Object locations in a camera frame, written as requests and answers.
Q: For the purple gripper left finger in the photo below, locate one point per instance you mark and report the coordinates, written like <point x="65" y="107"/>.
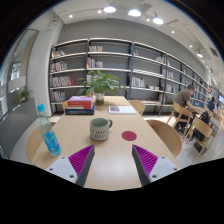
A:
<point x="74" y="168"/>

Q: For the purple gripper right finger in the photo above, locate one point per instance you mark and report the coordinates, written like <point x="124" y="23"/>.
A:
<point x="151" y="167"/>

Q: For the clear water bottle blue cap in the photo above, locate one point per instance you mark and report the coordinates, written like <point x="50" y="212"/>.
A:
<point x="47" y="132"/>

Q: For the red round coaster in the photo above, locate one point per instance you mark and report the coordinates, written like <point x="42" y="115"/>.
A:
<point x="129" y="135"/>

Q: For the wooden chair near right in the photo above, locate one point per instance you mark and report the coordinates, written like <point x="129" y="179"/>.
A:
<point x="168" y="135"/>

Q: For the green ceramic mug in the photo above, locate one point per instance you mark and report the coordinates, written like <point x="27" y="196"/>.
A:
<point x="99" y="128"/>

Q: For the wooden chair near left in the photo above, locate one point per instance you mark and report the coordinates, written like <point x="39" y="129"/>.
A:
<point x="33" y="142"/>

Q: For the dark blue bottom book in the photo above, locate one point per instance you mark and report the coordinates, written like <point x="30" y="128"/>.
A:
<point x="80" y="111"/>

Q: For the seated man brown shirt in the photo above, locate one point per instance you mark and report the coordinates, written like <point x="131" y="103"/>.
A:
<point x="183" y="98"/>

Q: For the red middle book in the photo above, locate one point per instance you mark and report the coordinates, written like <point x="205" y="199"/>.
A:
<point x="80" y="107"/>

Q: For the wooden chair far right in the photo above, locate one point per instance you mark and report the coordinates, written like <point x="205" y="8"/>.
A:
<point x="138" y="106"/>

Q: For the wooden chair with bag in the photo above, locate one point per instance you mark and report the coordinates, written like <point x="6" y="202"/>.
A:
<point x="201" y="132"/>

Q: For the wooden chair under man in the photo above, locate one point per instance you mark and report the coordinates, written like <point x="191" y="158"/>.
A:
<point x="181" y="115"/>

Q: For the wooden chair far left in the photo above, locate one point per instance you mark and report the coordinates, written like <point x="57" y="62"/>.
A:
<point x="65" y="105"/>

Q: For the open magazine on table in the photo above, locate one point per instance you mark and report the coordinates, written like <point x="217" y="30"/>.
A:
<point x="123" y="110"/>

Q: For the pink top book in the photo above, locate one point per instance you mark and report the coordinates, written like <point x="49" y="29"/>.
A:
<point x="80" y="101"/>

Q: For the potted green plant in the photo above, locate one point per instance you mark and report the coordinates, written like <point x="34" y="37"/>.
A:
<point x="99" y="83"/>

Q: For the small plant by window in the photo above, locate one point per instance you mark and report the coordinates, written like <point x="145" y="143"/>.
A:
<point x="24" y="95"/>

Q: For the grey wall bookshelf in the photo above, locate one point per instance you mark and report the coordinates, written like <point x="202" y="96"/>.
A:
<point x="146" y="73"/>

